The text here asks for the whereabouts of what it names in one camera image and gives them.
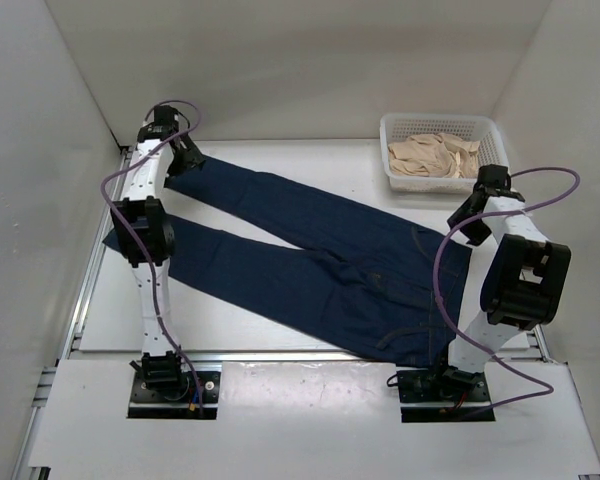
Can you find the dark blue denim trousers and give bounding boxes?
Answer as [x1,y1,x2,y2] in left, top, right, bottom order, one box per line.
[102,154,472,371]

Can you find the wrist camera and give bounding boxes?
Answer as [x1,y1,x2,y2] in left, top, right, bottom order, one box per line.
[473,164,512,197]
[147,104,180,140]

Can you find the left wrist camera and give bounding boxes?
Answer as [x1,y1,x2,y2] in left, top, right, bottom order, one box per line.
[147,104,180,140]

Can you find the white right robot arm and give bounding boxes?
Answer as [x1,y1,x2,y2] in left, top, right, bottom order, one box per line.
[429,187,572,400]

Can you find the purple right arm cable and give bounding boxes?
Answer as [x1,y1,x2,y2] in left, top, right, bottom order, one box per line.
[431,166,583,415]

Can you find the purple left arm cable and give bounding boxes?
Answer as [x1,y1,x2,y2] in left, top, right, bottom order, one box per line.
[100,99,206,416]

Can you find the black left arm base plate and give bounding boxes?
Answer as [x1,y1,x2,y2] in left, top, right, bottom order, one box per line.
[127,361,222,420]

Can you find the aluminium front rail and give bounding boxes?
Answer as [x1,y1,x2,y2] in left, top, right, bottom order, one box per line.
[69,347,558,364]

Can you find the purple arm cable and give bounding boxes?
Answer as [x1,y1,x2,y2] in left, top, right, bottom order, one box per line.
[100,99,206,416]
[431,166,583,415]

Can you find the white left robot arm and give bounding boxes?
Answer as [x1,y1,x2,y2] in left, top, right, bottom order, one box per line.
[101,118,204,403]

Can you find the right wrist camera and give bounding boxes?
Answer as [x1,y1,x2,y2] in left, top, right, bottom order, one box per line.
[473,164,512,197]

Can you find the white plastic mesh basket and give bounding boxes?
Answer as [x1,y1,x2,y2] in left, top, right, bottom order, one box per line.
[380,113,509,194]

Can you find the beige trousers in basket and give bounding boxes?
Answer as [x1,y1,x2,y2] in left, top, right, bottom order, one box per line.
[388,132,481,179]

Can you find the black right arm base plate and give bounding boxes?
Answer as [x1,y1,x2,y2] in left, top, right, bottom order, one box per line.
[386,369,496,423]

